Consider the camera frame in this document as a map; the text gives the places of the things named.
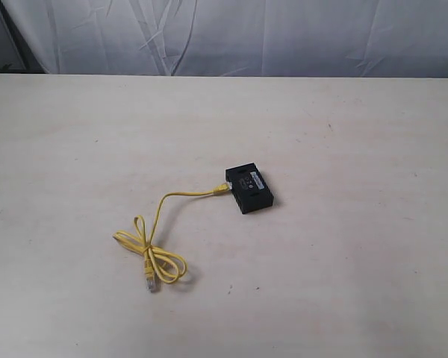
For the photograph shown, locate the black network switch box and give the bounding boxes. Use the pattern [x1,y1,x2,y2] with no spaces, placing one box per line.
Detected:
[225,163,274,214]

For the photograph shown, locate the yellow ethernet cable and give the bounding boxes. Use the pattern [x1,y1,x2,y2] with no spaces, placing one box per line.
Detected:
[111,181,233,294]

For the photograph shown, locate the white backdrop curtain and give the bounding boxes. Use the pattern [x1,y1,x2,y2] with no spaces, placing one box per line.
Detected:
[0,1,448,78]

